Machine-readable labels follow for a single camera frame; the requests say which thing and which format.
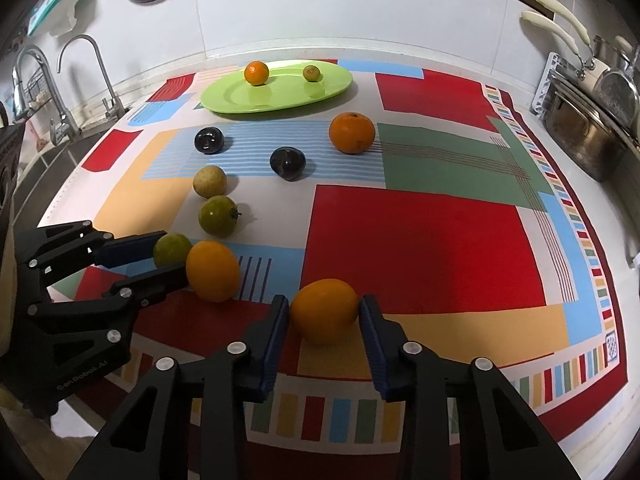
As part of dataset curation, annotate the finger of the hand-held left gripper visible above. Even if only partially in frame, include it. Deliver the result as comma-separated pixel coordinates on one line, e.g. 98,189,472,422
17,220,168,306
30,262,192,331

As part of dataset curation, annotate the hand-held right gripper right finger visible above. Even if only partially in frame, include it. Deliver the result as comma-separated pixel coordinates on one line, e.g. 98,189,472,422
359,294,583,480

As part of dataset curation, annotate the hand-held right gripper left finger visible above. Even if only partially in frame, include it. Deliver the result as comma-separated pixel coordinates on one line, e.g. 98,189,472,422
67,294,291,480

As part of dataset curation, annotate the green lime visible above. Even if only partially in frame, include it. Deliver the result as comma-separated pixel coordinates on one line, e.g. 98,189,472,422
152,232,193,268

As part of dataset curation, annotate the yellow-orange citrus fruit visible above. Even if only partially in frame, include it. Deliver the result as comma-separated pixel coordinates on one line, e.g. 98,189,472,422
185,240,241,303
289,278,361,346

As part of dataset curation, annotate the green tomato with stem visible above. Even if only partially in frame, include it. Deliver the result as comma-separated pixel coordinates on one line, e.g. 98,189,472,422
198,195,242,236

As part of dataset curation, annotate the pale yellow round fruit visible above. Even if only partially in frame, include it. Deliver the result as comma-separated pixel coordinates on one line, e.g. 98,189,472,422
192,165,228,199

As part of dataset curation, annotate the dark purple plum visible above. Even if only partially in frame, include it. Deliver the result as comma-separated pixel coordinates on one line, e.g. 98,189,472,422
194,127,225,155
269,146,306,182

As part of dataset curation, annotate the green plate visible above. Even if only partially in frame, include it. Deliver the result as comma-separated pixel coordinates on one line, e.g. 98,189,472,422
200,60,354,115

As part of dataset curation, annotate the large orange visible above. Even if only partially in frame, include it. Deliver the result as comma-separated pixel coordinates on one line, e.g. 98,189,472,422
328,111,376,155

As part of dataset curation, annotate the colourful patterned tablecloth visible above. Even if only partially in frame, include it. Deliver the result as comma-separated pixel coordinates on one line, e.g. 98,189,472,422
37,57,630,461

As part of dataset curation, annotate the kitchen sink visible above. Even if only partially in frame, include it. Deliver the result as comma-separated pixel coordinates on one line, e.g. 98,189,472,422
17,122,108,196

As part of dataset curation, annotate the angular steel faucet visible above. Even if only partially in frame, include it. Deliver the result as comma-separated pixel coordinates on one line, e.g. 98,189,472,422
12,45,81,144

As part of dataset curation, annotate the small orange mandarin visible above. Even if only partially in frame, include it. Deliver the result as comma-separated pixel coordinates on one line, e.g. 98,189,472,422
244,60,271,86

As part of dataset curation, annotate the steel pot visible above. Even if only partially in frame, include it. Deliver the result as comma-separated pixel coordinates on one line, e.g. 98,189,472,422
544,77,632,183

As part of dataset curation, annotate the white plastic rack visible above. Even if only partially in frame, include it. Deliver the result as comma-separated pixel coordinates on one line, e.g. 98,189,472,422
532,51,572,121

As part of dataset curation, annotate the steel mesh strainer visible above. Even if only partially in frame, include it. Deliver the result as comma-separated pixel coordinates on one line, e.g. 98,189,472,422
597,66,640,122

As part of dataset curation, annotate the cream handled utensil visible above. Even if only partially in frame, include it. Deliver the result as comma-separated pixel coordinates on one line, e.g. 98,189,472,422
521,10,587,79
534,0,597,68

